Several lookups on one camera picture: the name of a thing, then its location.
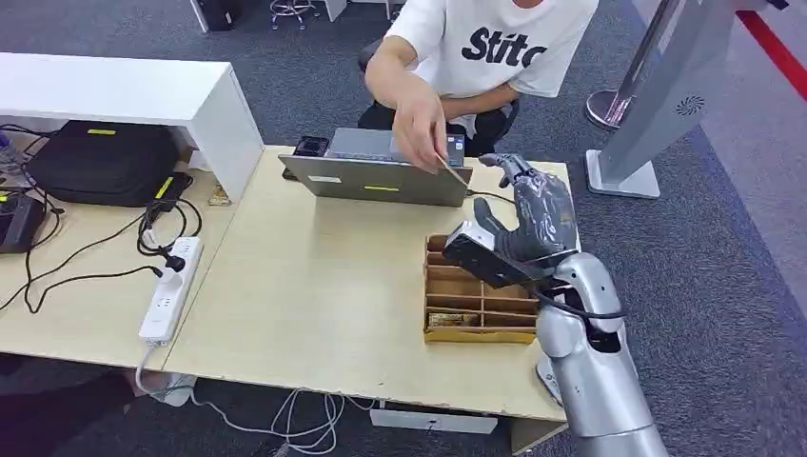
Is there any black bag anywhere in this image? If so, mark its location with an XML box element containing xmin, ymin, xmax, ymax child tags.
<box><xmin>26</xmin><ymin>120</ymin><xmax>181</xmax><ymax>209</ymax></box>

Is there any long black power cable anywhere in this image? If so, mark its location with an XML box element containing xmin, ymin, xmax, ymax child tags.
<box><xmin>0</xmin><ymin>212</ymin><xmax>163</xmax><ymax>317</ymax></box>

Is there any white cable bundle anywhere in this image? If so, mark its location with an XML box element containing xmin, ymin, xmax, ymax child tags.
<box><xmin>133</xmin><ymin>343</ymin><xmax>380</xmax><ymax>457</ymax></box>

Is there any white bracket under desk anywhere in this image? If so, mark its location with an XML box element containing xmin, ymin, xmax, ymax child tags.
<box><xmin>369</xmin><ymin>408</ymin><xmax>500</xmax><ymax>436</ymax></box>

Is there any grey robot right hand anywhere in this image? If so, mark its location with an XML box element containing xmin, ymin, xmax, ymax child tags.
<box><xmin>472</xmin><ymin>152</ymin><xmax>581</xmax><ymax>265</ymax></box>

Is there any chrome stanchion post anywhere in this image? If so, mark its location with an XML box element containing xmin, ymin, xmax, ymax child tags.
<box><xmin>584</xmin><ymin>0</ymin><xmax>688</xmax><ymax>131</ymax></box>

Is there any black device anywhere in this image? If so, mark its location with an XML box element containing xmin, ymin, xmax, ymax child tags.
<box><xmin>0</xmin><ymin>192</ymin><xmax>48</xmax><ymax>255</ymax></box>

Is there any white desk shelf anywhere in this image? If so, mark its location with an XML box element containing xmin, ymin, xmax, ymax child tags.
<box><xmin>0</xmin><ymin>51</ymin><xmax>266</xmax><ymax>205</ymax></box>

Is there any grey laptop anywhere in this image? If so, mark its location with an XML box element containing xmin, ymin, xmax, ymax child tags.
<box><xmin>278</xmin><ymin>127</ymin><xmax>474</xmax><ymax>209</ymax></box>

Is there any grey kiosk stand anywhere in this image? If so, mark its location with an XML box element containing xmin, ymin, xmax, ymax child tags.
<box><xmin>584</xmin><ymin>0</ymin><xmax>792</xmax><ymax>201</ymax></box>

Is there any card in wooden box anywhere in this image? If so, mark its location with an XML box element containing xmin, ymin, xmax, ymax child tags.
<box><xmin>428</xmin><ymin>311</ymin><xmax>484</xmax><ymax>329</ymax></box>

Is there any black cabinet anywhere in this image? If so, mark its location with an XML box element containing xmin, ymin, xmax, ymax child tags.
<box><xmin>188</xmin><ymin>0</ymin><xmax>242</xmax><ymax>33</ymax></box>

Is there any person's right hand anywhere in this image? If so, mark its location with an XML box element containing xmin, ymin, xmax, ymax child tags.
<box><xmin>391</xmin><ymin>94</ymin><xmax>450</xmax><ymax>174</ymax></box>

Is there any black power brick yellow label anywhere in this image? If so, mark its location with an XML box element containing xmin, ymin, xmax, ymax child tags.
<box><xmin>145</xmin><ymin>171</ymin><xmax>194</xmax><ymax>217</ymax></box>

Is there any black phone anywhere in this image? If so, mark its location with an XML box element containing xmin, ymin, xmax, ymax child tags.
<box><xmin>282</xmin><ymin>135</ymin><xmax>330</xmax><ymax>183</ymax></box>

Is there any chrome stool base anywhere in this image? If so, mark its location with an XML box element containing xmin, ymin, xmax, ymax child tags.
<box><xmin>269</xmin><ymin>0</ymin><xmax>322</xmax><ymax>30</ymax></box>

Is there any black laptop cable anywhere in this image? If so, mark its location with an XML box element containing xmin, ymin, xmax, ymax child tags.
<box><xmin>466</xmin><ymin>189</ymin><xmax>517</xmax><ymax>207</ymax></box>

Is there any grey card reader device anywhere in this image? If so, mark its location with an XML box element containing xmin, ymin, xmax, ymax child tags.
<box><xmin>535</xmin><ymin>356</ymin><xmax>566</xmax><ymax>407</ymax></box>

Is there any wooden card box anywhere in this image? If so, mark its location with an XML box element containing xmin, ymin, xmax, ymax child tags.
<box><xmin>423</xmin><ymin>234</ymin><xmax>541</xmax><ymax>346</ymax></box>

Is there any looped black cable with plug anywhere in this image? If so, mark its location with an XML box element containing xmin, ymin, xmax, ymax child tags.
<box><xmin>135</xmin><ymin>197</ymin><xmax>205</xmax><ymax>273</ymax></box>

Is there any white power strip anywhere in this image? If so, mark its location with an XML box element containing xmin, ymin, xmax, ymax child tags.
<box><xmin>137</xmin><ymin>236</ymin><xmax>205</xmax><ymax>348</ymax></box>

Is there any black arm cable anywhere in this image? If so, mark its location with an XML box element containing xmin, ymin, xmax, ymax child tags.
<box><xmin>531</xmin><ymin>285</ymin><xmax>629</xmax><ymax>321</ymax></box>

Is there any person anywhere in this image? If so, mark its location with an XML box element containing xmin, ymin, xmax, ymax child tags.
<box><xmin>357</xmin><ymin>0</ymin><xmax>600</xmax><ymax>174</ymax></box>

